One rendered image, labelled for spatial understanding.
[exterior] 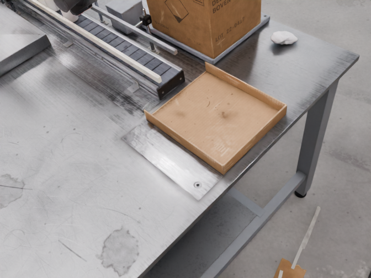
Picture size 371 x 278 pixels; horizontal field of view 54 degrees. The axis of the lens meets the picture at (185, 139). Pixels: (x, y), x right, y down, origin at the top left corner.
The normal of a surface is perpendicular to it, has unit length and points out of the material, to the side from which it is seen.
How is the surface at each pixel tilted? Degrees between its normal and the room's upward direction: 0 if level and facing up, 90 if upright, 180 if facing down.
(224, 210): 0
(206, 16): 90
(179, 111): 0
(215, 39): 90
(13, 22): 0
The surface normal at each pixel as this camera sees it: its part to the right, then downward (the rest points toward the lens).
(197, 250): -0.13, -0.62
